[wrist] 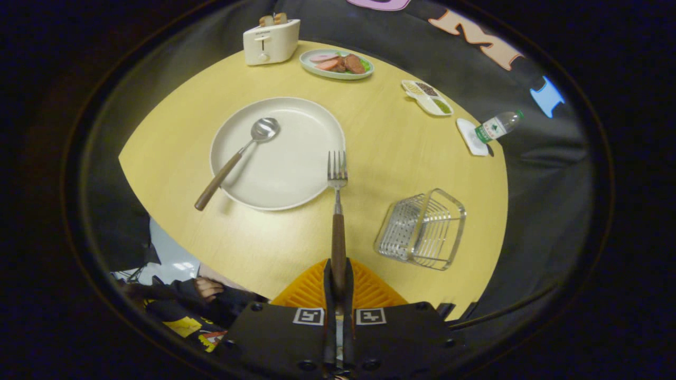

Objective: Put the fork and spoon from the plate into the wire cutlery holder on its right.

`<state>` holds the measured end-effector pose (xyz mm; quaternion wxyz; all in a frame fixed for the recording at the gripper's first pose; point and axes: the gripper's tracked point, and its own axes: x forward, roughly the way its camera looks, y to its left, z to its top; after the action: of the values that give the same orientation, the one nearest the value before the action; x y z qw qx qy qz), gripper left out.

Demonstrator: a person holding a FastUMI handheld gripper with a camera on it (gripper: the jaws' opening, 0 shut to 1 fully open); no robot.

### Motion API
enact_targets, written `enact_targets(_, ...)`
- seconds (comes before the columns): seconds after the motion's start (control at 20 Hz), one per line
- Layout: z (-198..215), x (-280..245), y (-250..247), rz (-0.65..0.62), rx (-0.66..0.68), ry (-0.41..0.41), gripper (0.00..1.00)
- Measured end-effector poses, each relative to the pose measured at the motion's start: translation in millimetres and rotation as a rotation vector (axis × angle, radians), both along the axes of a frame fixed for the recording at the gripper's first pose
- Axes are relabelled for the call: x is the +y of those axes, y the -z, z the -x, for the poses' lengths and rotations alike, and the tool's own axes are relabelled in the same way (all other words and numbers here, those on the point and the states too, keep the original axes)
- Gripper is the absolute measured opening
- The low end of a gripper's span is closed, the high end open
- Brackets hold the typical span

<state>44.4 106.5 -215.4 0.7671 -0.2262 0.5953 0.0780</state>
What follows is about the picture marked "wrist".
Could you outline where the clear plastic water bottle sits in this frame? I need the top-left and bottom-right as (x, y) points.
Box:
(475, 110), (525, 144)

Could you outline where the metal wire cutlery rack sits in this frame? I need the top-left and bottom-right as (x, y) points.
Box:
(373, 188), (467, 271)

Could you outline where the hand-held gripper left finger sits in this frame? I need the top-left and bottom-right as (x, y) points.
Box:
(224, 258), (339, 380)

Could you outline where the wooden handled metal spoon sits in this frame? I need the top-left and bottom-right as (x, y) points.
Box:
(194, 117), (281, 212)

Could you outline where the white square coaster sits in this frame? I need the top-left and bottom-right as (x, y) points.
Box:
(456, 118), (490, 157)

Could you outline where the cream white toaster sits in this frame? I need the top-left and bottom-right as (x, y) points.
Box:
(243, 19), (301, 66)

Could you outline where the wooden handled metal fork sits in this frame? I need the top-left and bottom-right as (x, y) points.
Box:
(327, 150), (350, 297)

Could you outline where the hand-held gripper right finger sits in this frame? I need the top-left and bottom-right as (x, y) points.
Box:
(342, 258), (461, 380)

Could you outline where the large white round plate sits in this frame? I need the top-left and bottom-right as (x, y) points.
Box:
(210, 97), (346, 212)

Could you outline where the white three-compartment seasoning dish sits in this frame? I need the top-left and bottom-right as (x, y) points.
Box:
(401, 79), (454, 117)

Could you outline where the pale green oval plate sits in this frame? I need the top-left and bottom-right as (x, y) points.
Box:
(299, 49), (375, 81)

